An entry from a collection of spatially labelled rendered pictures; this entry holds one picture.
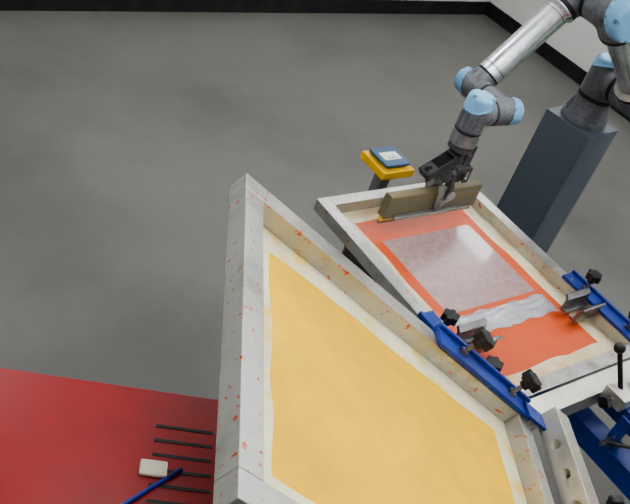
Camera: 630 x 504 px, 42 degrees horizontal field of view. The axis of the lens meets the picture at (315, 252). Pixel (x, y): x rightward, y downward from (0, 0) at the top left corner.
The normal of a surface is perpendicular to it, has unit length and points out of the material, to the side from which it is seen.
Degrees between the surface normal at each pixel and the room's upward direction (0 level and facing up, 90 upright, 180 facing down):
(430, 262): 0
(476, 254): 0
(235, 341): 58
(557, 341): 0
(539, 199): 90
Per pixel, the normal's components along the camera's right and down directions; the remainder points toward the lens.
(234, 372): -0.67, -0.55
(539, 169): -0.74, 0.23
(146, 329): 0.27, -0.75
